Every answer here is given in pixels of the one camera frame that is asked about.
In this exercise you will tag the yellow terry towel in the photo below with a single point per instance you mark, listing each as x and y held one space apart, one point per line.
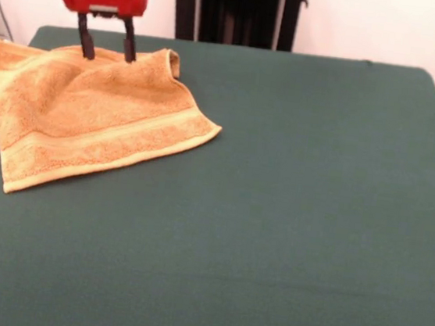
89 117

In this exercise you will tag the black robot stand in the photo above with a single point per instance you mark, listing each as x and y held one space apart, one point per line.
238 16

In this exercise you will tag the dark green table cloth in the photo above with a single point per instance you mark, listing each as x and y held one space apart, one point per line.
272 236

